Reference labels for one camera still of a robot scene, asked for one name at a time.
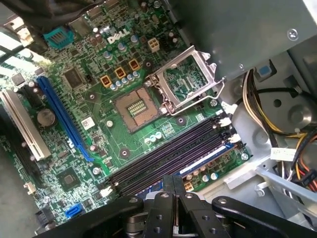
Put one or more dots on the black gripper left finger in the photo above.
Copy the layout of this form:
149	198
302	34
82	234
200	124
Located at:
163	215

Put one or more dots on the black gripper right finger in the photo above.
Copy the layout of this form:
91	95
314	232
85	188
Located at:
195	213

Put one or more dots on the RAM memory stick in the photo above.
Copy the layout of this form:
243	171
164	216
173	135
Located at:
205	159

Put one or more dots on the black RAM slot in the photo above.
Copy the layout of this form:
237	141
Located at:
173	154
173	145
173	163
198	156

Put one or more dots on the cream power connector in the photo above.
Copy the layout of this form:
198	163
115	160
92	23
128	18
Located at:
189	186

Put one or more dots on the blue SATA port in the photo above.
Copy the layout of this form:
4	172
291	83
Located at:
73	211

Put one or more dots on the green motherboard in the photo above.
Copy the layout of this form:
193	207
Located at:
111	138

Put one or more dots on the black PC case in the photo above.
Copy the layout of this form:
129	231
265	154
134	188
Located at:
247	134

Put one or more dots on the black chipset chip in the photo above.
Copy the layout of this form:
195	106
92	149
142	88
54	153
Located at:
68	179

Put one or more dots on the CPU socket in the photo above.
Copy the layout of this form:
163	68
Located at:
138	109

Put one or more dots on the blue expansion slot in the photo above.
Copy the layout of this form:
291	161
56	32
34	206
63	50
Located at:
63	116

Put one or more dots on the orange square inductor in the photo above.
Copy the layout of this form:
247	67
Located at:
120	72
105	81
135	65

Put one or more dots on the metal socket cover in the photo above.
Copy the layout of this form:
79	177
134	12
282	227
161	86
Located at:
201	62

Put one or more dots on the silver coin battery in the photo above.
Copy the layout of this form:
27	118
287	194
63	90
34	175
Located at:
46	117

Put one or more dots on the black square controller chip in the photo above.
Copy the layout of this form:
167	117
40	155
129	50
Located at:
73	78

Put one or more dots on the white expansion slot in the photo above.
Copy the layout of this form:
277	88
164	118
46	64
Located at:
24	124

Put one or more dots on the white four-pin connector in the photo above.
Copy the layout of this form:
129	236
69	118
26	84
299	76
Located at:
153	45

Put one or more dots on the short black expansion slot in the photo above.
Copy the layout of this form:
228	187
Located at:
31	96

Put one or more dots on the grey power supply unit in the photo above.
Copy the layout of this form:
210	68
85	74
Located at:
235	32

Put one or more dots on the teal board connector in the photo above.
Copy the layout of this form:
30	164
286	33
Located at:
58	37

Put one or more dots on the white board connector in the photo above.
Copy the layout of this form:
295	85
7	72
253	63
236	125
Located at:
26	37

